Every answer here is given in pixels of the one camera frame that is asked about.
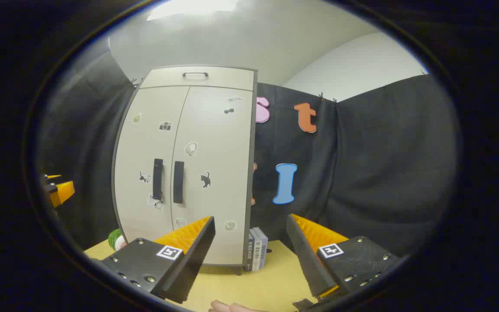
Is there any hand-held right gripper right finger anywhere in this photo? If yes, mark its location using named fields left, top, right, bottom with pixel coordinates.
left=286, top=214, right=402, bottom=304

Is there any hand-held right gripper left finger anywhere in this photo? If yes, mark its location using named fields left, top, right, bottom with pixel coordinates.
left=101, top=216, right=216, bottom=305

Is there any camera sticker cabinet door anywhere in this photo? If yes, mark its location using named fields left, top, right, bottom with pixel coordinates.
left=113, top=86, right=190, bottom=243

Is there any beige double-door shoe cabinet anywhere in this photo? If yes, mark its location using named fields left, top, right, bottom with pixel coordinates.
left=112, top=66, right=258, bottom=276

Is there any black cat sticker cabinet door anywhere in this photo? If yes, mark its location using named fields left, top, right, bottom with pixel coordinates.
left=171, top=86, right=253, bottom=266

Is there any blue-grey book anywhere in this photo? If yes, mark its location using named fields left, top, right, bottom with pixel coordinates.
left=254, top=227, right=269, bottom=269

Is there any white book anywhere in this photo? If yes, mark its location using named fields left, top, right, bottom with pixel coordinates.
left=249, top=228, right=262, bottom=271

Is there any dark grey book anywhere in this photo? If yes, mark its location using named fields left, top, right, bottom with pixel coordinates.
left=246, top=231, right=254, bottom=272

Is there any watermelon slice toy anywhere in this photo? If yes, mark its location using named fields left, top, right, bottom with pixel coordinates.
left=108, top=229, right=128, bottom=251

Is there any black backdrop cloth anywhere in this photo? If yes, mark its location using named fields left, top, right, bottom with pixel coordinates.
left=37, top=41, right=460, bottom=260

